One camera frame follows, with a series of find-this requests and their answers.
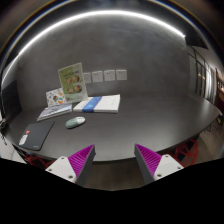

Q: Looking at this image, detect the white blue book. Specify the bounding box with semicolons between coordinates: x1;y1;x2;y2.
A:
73;95;121;113

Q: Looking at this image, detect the curved LED light strip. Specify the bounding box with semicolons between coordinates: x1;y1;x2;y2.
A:
1;10;185;85

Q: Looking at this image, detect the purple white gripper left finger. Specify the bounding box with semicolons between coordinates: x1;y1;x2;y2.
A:
46;145;96;186

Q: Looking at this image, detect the grey magazine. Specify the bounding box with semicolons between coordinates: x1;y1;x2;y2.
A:
37;104;72;121

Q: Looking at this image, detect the black mouse pad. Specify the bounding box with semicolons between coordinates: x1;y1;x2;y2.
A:
18;121;54;151

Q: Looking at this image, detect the green white computer mouse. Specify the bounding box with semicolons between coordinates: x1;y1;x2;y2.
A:
65;117;85;129

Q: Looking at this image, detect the small colourful standing card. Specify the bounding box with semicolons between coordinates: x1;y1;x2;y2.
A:
46;88;65;106

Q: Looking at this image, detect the white wall socket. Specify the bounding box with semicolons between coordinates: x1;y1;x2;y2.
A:
116;70;127;81
92;71;103;82
104;70;115;81
83;72;92;84

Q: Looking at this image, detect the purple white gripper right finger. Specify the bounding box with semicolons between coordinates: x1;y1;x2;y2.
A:
134;144;183;184

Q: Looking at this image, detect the red table frame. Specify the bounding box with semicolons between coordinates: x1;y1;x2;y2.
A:
166;139;198;167

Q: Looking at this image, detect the green standing menu sign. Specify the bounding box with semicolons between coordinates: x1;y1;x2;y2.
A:
58;63;88;103

